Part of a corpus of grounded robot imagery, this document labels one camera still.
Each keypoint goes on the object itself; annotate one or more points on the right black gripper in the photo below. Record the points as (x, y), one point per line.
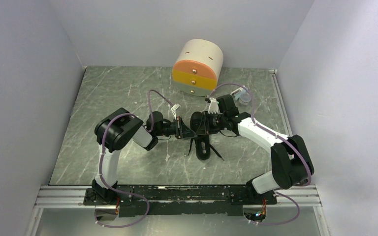
(205, 128)

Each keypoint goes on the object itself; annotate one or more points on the aluminium frame rail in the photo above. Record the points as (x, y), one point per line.
(73, 197)

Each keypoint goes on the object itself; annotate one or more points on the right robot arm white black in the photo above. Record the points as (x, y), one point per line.
(290, 160)

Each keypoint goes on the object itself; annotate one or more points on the clear plastic cup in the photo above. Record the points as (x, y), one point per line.
(242, 96)

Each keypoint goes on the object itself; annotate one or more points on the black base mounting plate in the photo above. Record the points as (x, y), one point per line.
(136, 200)

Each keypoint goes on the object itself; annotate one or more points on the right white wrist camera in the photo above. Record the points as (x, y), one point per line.
(213, 105)

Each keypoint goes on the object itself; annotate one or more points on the black shoelace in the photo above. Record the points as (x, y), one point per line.
(215, 151)

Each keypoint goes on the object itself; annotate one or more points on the black shoe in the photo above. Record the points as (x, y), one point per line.
(196, 121)

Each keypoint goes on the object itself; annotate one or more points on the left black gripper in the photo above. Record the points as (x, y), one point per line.
(183, 132)

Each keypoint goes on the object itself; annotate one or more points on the round cream drawer cabinet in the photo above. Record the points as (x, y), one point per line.
(198, 67)

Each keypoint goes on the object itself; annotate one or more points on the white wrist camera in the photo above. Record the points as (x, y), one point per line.
(213, 105)
(174, 110)

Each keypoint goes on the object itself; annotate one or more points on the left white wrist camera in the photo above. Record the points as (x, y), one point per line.
(174, 110)

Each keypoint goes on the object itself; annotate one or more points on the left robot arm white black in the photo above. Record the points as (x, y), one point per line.
(115, 131)

